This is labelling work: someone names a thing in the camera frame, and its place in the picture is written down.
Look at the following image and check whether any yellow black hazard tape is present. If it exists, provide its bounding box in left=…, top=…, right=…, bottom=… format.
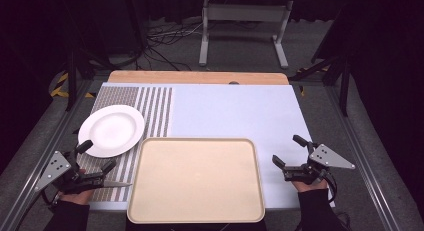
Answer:
left=49, top=71, right=96, bottom=99

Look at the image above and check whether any person's left hand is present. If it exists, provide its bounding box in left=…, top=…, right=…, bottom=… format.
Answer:
left=57, top=188, right=95, bottom=206

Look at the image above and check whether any white metal stand frame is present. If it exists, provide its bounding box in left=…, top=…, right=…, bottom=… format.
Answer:
left=198, top=0, right=295, bottom=70

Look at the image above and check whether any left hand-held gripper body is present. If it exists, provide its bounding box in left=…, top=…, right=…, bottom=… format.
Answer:
left=34, top=150, right=105, bottom=195

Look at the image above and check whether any grey metal floor rail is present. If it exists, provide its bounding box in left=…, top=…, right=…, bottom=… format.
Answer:
left=325, top=85, right=401, bottom=231
left=0, top=78, right=95, bottom=231

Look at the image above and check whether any silver knife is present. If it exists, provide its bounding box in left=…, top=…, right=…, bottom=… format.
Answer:
left=101, top=181, right=134, bottom=189

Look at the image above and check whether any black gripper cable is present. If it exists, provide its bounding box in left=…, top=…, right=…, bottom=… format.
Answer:
left=40, top=190, right=62, bottom=209
left=323, top=172, right=338, bottom=205

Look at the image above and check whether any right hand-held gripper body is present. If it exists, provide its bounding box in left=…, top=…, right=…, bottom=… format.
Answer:
left=282, top=142, right=356, bottom=186

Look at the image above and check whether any black metal stand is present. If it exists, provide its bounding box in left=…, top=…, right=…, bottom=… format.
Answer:
left=288, top=54, right=352, bottom=118
left=65, top=47, right=111, bottom=113

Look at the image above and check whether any light blue table mat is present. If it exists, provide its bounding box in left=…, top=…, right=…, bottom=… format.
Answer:
left=87, top=82, right=336, bottom=213

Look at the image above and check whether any white round plate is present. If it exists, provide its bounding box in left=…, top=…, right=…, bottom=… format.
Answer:
left=77, top=104, right=146, bottom=159

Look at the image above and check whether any beige plastic tray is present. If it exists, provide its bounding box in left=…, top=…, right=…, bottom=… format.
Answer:
left=126, top=137, right=267, bottom=225

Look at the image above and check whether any bundle of floor cables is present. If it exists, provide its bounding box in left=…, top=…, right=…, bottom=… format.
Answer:
left=134, top=19, right=204, bottom=72

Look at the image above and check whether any striped woven placemat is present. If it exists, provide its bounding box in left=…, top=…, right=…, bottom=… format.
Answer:
left=75, top=85, right=174, bottom=203

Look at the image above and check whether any person's right hand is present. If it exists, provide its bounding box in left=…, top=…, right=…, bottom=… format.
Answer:
left=291, top=177, right=330, bottom=193

